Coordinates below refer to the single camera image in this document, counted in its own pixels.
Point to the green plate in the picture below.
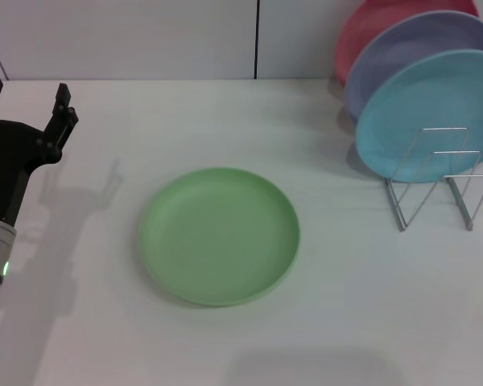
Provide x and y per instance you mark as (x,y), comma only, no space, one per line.
(219,237)

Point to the light blue plate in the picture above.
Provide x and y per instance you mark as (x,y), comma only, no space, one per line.
(410,108)

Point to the purple plate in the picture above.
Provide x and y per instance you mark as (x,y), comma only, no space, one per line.
(410,44)

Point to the red plate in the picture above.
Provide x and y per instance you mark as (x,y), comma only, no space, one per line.
(366,28)

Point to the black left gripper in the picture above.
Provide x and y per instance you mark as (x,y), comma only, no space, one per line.
(8,161)

